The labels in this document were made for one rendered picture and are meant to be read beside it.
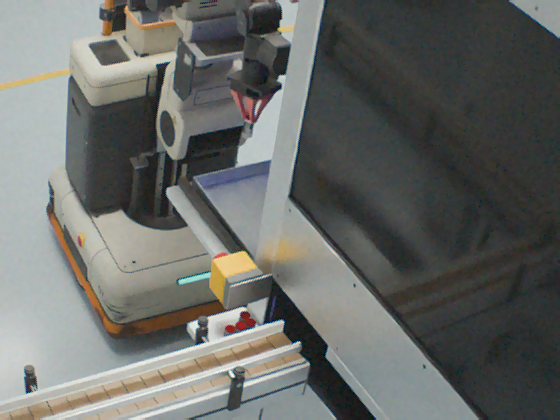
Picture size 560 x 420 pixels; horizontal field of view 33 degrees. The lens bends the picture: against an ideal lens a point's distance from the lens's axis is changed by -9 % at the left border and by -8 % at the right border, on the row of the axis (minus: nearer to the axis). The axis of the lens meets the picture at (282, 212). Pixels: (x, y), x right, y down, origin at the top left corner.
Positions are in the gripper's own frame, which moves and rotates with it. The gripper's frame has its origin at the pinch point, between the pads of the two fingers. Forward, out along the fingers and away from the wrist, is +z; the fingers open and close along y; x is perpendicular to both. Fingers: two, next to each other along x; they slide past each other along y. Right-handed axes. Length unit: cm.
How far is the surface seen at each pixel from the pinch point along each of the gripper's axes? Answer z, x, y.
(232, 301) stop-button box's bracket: 18.6, -28.4, 24.6
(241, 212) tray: 24.8, 1.9, -1.3
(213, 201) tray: 24.3, -0.4, -7.8
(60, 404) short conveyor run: 26, -68, 20
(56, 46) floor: 87, 108, -219
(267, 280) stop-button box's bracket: 15.6, -21.8, 26.9
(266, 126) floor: 96, 139, -110
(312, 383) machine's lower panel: 31, -24, 42
